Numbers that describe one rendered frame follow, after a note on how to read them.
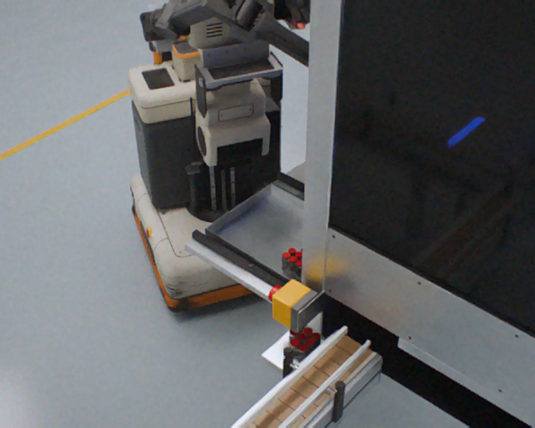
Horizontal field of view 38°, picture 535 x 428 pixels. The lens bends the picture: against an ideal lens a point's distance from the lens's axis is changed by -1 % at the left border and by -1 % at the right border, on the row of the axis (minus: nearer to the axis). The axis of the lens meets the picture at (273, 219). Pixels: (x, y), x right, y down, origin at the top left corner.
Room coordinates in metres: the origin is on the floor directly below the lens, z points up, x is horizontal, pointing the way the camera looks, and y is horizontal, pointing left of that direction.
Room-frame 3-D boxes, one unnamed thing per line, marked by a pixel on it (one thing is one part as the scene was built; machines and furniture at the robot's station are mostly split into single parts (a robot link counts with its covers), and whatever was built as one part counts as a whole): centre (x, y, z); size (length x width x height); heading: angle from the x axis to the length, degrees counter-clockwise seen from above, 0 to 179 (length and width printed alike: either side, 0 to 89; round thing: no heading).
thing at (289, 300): (1.19, -0.05, 0.99); 0.08 x 0.07 x 0.07; 49
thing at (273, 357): (1.15, -0.07, 0.87); 0.14 x 0.13 x 0.02; 49
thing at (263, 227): (1.53, -0.04, 0.90); 0.34 x 0.26 x 0.04; 48
